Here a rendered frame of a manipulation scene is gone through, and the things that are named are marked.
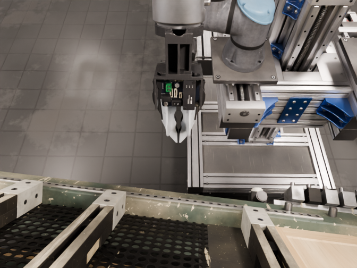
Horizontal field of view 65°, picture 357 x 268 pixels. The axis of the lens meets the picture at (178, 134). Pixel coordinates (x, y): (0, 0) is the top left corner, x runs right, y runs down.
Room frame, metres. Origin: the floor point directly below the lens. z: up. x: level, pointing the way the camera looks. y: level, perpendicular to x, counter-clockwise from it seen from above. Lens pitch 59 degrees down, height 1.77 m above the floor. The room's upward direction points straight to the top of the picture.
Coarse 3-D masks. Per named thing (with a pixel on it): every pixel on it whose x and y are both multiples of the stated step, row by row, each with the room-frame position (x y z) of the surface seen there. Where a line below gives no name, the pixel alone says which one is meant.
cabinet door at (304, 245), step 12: (276, 228) 0.19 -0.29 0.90; (288, 228) 0.19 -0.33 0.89; (288, 240) 0.15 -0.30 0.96; (300, 240) 0.15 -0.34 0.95; (312, 240) 0.15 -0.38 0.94; (324, 240) 0.15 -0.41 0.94; (336, 240) 0.15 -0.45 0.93; (348, 240) 0.15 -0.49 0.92; (300, 252) 0.11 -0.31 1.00; (312, 252) 0.11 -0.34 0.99; (324, 252) 0.11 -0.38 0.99; (336, 252) 0.11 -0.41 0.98; (348, 252) 0.11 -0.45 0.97; (300, 264) 0.08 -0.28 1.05; (312, 264) 0.08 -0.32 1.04; (324, 264) 0.08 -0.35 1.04; (336, 264) 0.08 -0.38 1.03; (348, 264) 0.08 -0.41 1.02
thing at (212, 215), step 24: (48, 192) 0.30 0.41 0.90; (72, 192) 0.30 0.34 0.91; (96, 192) 0.30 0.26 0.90; (144, 192) 0.32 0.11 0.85; (168, 192) 0.33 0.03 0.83; (168, 216) 0.23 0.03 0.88; (192, 216) 0.23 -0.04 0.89; (216, 216) 0.23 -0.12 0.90; (240, 216) 0.23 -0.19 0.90; (288, 216) 0.23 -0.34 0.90
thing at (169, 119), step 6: (162, 108) 0.29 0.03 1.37; (168, 108) 0.28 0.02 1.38; (174, 108) 0.29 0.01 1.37; (168, 114) 0.27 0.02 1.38; (174, 114) 0.29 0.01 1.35; (162, 120) 0.28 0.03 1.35; (168, 120) 0.27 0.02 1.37; (174, 120) 0.28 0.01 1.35; (168, 126) 0.26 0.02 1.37; (174, 126) 0.27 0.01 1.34; (168, 132) 0.25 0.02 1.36; (174, 132) 0.27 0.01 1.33; (174, 138) 0.26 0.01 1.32
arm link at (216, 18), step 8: (216, 0) 0.75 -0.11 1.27; (224, 0) 0.76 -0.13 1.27; (208, 8) 0.75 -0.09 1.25; (216, 8) 0.75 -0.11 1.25; (224, 8) 0.75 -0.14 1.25; (208, 16) 0.74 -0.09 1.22; (216, 16) 0.74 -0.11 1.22; (224, 16) 0.73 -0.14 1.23; (208, 24) 0.74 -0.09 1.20; (216, 24) 0.73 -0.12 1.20; (224, 24) 0.73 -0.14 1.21; (224, 32) 0.73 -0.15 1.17
